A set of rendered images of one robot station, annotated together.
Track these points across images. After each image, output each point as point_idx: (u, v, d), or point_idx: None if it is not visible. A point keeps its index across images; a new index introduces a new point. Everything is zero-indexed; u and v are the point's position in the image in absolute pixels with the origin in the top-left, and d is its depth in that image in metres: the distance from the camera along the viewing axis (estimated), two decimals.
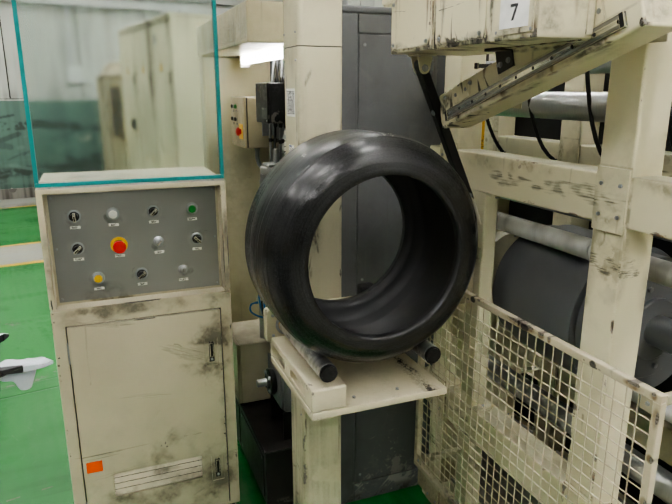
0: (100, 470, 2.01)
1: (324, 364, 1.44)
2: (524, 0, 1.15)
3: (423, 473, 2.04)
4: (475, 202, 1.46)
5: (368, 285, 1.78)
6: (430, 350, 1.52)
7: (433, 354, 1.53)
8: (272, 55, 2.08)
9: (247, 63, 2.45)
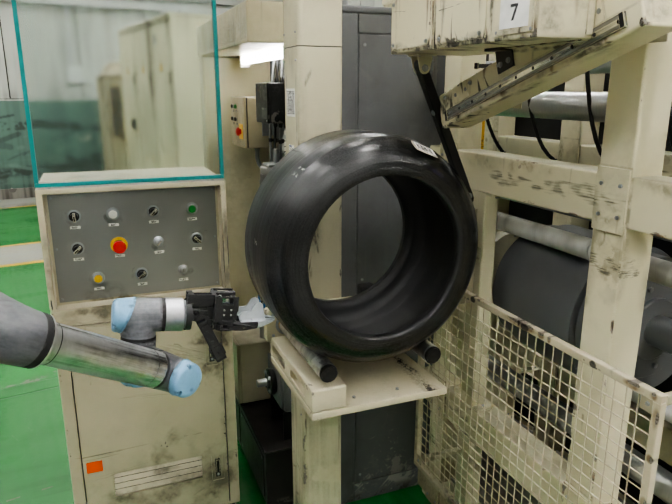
0: (100, 470, 2.01)
1: (319, 377, 1.44)
2: (524, 0, 1.15)
3: (423, 473, 2.04)
4: (417, 147, 1.37)
5: (368, 285, 1.78)
6: (430, 362, 1.53)
7: (433, 357, 1.53)
8: (272, 55, 2.08)
9: (247, 63, 2.45)
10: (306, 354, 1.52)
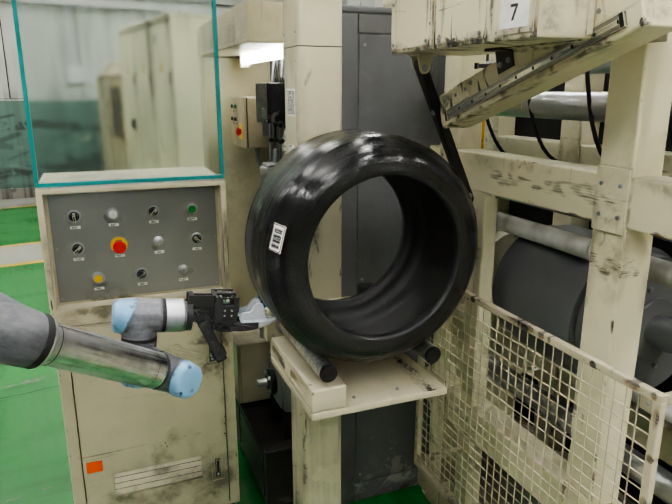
0: (100, 470, 2.01)
1: (333, 364, 1.44)
2: (524, 0, 1.15)
3: (423, 473, 2.04)
4: (278, 251, 1.31)
5: (368, 285, 1.78)
6: (431, 350, 1.52)
7: (433, 354, 1.53)
8: (272, 55, 2.08)
9: (247, 63, 2.45)
10: None
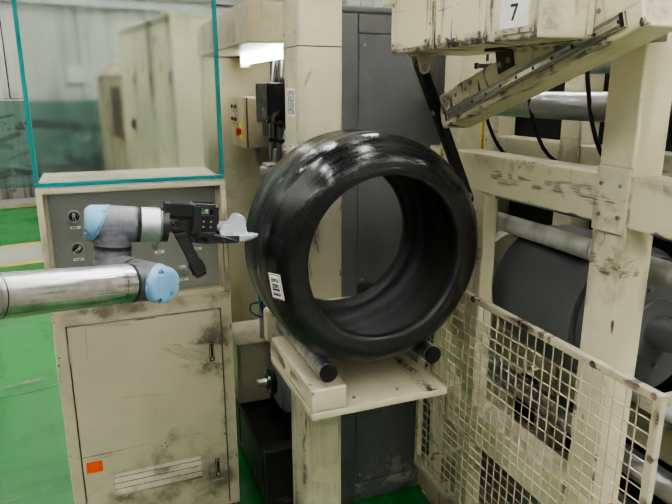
0: (100, 470, 2.01)
1: (326, 363, 1.44)
2: (524, 0, 1.15)
3: (423, 473, 2.04)
4: (282, 298, 1.34)
5: (368, 285, 1.78)
6: (427, 356, 1.52)
7: (432, 355, 1.53)
8: (272, 55, 2.08)
9: (247, 63, 2.45)
10: None
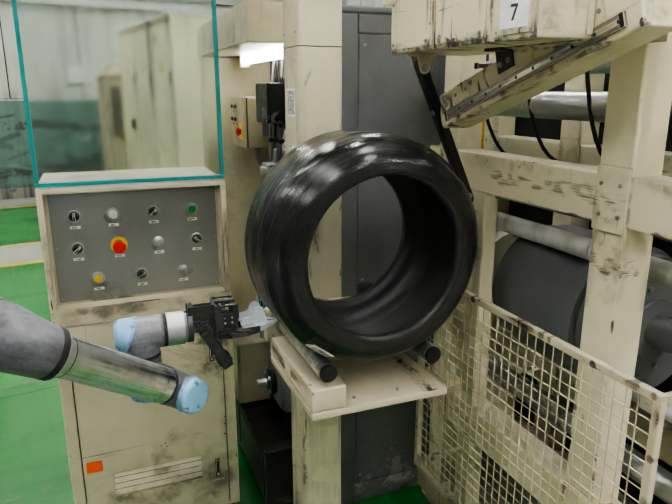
0: (100, 470, 2.01)
1: (324, 380, 1.45)
2: (524, 0, 1.15)
3: (423, 473, 2.04)
4: (331, 356, 1.42)
5: (368, 285, 1.78)
6: (440, 356, 1.54)
7: (435, 356, 1.53)
8: (272, 55, 2.08)
9: (247, 63, 2.45)
10: (306, 360, 1.52)
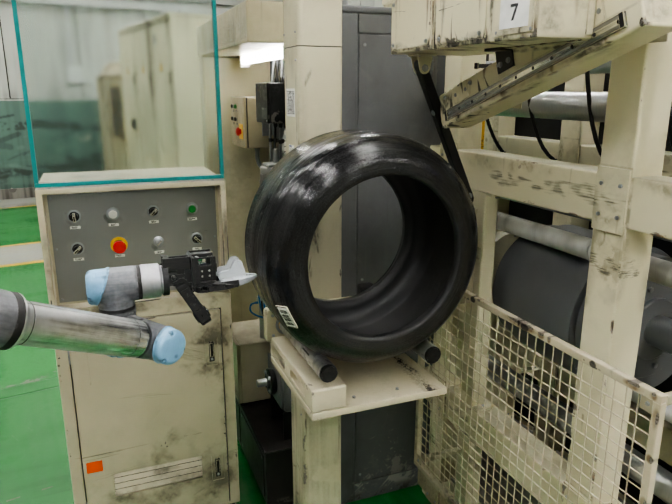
0: (100, 470, 2.01)
1: (318, 371, 1.43)
2: (524, 0, 1.15)
3: (423, 473, 2.04)
4: (295, 326, 1.37)
5: (368, 285, 1.78)
6: (438, 358, 1.54)
7: (434, 356, 1.53)
8: (272, 55, 2.08)
9: (247, 63, 2.45)
10: (310, 349, 1.52)
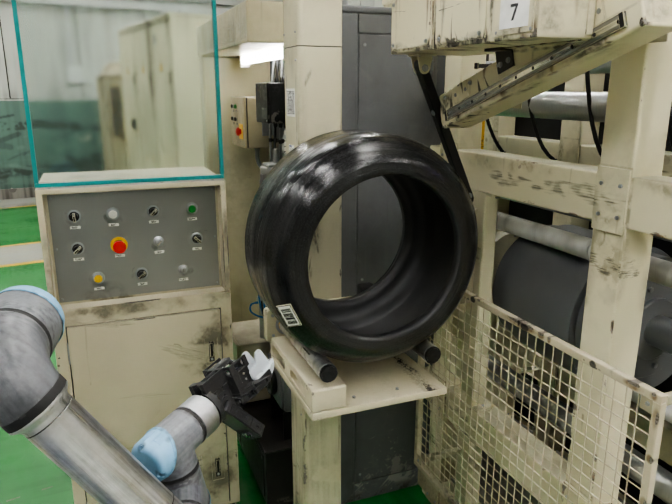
0: None
1: (318, 371, 1.43)
2: (524, 0, 1.15)
3: (423, 473, 2.04)
4: (299, 324, 1.37)
5: (368, 285, 1.78)
6: (438, 359, 1.54)
7: (434, 356, 1.53)
8: (272, 55, 2.08)
9: (247, 63, 2.45)
10: (311, 349, 1.52)
